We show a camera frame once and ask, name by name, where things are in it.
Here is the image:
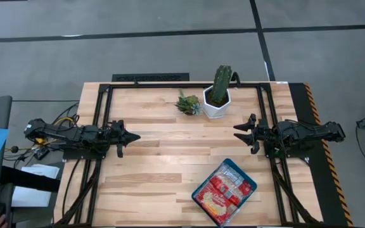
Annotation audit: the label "black flat bar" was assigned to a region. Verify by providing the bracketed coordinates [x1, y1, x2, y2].
[0, 165, 61, 193]

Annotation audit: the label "black floor vent grille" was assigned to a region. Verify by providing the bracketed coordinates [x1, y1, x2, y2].
[112, 72, 190, 82]

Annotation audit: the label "black metal table frame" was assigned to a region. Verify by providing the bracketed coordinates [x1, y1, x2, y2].
[54, 81, 321, 227]

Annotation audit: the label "red and blue food packet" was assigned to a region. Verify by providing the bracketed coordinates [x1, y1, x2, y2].
[191, 158, 259, 227]

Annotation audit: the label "tall green cactus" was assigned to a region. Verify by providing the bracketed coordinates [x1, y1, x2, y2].
[212, 65, 233, 105]

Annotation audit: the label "white hexagonal plant pot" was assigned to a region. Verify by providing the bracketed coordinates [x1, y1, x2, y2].
[203, 85, 231, 120]

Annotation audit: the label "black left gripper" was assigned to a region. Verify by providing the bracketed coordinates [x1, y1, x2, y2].
[108, 119, 141, 158]

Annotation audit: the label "white paper sheets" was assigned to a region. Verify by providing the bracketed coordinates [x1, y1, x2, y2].
[11, 163, 61, 208]

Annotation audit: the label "small black box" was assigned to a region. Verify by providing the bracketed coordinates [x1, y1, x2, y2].
[33, 147, 50, 161]

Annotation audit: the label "small green succulent plant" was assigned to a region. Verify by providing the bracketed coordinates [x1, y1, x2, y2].
[175, 89, 203, 117]

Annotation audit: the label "black mat with hazard stripes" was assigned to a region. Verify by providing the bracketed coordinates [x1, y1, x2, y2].
[288, 82, 355, 227]

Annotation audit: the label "yellow cable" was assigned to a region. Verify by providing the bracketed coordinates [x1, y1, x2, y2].
[53, 116, 75, 126]

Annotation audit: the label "red Orville popcorn bag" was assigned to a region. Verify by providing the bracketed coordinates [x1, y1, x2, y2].
[195, 172, 253, 226]
[215, 161, 245, 184]

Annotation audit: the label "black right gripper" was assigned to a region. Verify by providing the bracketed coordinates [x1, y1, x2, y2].
[233, 113, 271, 155]

